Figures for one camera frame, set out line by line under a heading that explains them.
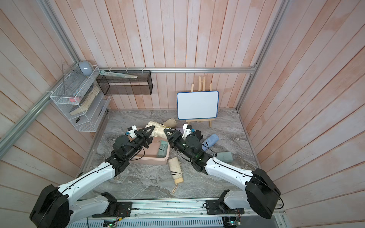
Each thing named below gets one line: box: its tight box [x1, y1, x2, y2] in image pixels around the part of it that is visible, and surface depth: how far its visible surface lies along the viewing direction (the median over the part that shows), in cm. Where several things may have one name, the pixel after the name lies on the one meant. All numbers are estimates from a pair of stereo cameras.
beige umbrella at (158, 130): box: [144, 121, 172, 139], surface depth 73 cm
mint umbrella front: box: [156, 140, 169, 158], surface depth 94 cm
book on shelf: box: [69, 83, 101, 116], surface depth 82 cm
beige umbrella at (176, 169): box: [168, 156, 184, 195], surface depth 86 cm
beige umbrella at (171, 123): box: [163, 118, 178, 128], surface depth 109 cm
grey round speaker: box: [78, 60, 94, 76], surface depth 84 cm
